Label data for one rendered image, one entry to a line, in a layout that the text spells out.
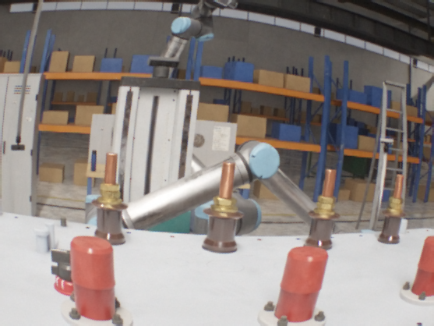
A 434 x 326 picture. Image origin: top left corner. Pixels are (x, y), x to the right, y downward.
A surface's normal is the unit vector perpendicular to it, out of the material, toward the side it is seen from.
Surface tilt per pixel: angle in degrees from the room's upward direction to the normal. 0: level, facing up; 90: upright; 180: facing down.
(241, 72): 90
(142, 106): 90
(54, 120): 90
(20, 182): 90
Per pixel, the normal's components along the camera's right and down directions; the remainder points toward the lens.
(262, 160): 0.39, 0.09
